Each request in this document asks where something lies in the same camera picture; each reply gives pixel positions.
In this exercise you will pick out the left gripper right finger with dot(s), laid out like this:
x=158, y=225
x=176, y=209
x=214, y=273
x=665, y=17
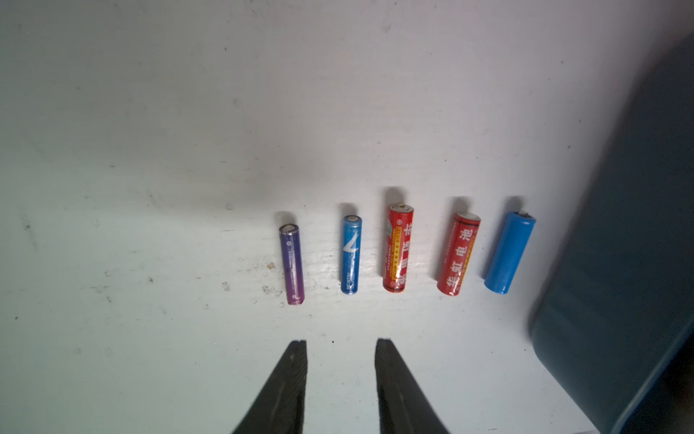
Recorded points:
x=403, y=407

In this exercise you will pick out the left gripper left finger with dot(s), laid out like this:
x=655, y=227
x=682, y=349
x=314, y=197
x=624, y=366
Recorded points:
x=280, y=405

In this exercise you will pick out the purple slim battery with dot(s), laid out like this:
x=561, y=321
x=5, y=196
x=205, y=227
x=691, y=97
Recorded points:
x=292, y=263

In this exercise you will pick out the red Huahong battery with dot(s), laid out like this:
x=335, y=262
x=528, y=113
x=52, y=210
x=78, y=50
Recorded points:
x=398, y=238

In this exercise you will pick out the blue slim battery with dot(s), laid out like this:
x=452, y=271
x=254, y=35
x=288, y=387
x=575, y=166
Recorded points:
x=351, y=250

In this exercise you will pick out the teal plastic storage box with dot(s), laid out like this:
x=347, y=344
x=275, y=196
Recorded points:
x=615, y=325

